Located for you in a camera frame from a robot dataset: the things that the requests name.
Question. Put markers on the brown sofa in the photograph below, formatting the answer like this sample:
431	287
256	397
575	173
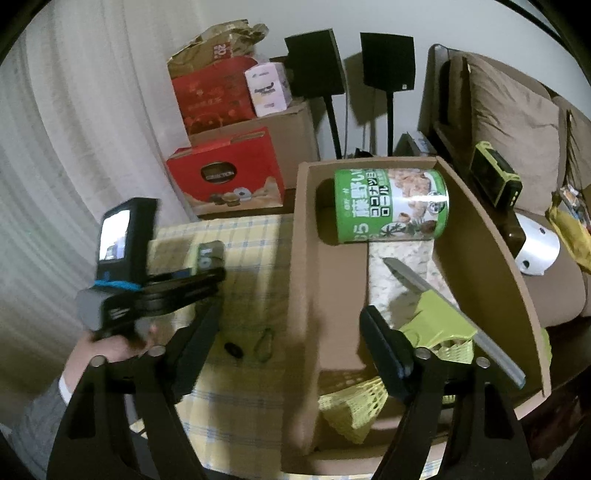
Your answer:
448	115

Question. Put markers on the person's left hand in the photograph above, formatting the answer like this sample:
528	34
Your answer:
114	349

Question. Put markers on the green window squeegee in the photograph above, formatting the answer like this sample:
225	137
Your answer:
437	320

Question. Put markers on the red gift box with handle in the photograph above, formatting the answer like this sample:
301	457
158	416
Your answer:
233	173

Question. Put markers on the white curtain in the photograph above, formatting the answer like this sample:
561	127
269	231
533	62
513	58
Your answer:
88	117

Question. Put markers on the yellow cloth on sofa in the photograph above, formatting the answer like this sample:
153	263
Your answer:
572	233

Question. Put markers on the green snack can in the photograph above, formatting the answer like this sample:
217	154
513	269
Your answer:
395	204

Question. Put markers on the dark translucent plastic case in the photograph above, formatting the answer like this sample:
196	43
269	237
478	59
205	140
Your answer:
210	256

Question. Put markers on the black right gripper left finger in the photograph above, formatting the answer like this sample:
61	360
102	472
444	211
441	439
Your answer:
186	352

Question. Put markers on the large brown cardboard box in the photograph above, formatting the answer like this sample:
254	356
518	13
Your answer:
292	132

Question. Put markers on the left black speaker on stand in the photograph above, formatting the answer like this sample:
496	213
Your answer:
316	63

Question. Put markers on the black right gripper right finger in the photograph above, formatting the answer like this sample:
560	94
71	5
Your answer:
392	353

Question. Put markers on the yellow plaid tablecloth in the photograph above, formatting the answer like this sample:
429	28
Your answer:
233	415

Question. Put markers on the grey sleeved left forearm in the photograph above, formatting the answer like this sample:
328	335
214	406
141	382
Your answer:
33	437

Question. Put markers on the red paper gift bag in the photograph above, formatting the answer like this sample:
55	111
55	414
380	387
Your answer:
215	96

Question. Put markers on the floral white cloth bag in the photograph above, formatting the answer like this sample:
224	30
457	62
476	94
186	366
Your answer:
391	293

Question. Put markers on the right black speaker on stand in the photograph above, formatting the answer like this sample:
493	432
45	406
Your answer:
389	65

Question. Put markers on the crumpled brown paper bag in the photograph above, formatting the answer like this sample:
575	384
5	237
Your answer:
218	42

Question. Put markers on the large tan sofa cushion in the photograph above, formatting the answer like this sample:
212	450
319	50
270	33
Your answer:
522	125

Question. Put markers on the green black portable device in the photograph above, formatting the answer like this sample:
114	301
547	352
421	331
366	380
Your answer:
499	181

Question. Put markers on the white rounded appliance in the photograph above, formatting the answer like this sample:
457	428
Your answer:
540	249

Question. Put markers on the black speaker on stand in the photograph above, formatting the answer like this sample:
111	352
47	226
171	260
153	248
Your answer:
389	65
316	63

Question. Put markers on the pink white small box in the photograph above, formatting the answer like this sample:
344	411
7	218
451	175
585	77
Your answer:
268	88

